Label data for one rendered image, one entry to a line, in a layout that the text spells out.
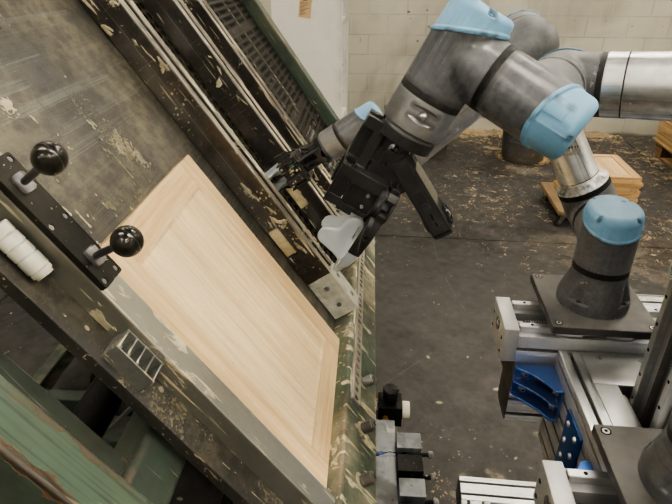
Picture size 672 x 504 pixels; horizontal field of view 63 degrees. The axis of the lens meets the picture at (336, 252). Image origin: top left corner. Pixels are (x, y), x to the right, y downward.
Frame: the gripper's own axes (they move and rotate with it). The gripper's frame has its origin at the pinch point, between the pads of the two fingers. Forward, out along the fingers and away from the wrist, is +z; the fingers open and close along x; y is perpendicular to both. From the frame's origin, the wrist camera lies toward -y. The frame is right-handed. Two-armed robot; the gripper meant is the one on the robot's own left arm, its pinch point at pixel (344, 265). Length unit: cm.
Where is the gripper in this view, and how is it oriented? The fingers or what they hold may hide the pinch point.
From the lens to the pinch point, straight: 74.1
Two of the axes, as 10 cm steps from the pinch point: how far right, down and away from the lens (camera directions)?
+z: -4.7, 7.5, 4.6
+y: -8.8, -4.7, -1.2
